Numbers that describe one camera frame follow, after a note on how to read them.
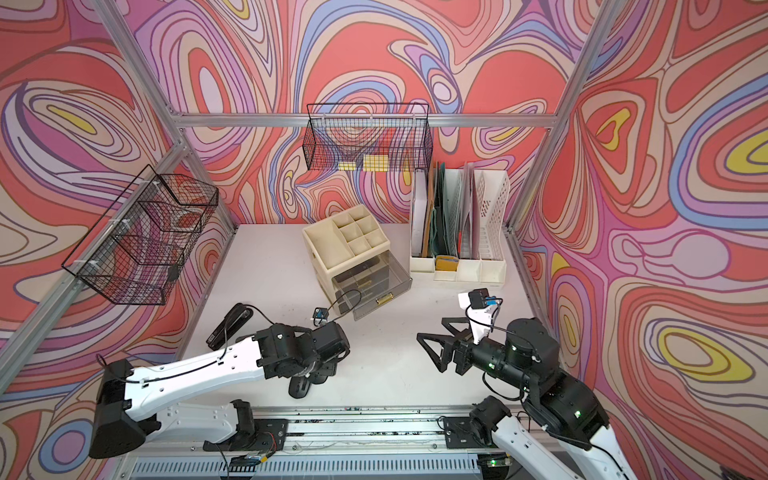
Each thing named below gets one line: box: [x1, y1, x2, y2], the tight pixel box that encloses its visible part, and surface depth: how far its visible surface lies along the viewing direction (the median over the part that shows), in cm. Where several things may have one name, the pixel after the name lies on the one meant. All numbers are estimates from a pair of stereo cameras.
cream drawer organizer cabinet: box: [302, 205, 391, 315], surface depth 84 cm
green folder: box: [431, 162, 462, 257], surface depth 92 cm
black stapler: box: [206, 302, 254, 351], surface depth 92 cm
